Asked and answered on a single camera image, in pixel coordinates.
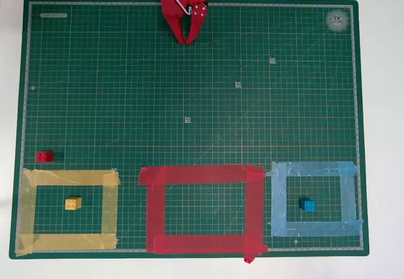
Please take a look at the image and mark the red lego brick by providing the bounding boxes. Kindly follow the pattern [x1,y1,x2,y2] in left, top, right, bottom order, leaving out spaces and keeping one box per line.
[35,151,55,163]

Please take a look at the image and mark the red tape square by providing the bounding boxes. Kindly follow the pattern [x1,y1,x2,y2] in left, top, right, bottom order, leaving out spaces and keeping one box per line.
[138,162,269,264]

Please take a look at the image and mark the yellow tape square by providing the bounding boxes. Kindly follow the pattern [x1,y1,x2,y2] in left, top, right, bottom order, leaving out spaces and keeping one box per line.
[15,167,122,257]

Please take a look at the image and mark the blue tape square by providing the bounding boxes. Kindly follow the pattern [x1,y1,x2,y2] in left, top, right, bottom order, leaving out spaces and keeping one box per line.
[266,160,364,238]

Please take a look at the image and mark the yellow lego brick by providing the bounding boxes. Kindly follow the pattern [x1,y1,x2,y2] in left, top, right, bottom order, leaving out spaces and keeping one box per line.
[64,196,83,211]

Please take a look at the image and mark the blue lego brick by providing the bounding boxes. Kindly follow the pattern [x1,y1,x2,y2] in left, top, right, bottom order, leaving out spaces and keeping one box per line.
[299,197,316,213]

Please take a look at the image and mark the green cutting mat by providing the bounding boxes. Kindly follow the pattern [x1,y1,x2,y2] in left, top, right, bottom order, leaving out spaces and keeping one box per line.
[8,0,370,260]

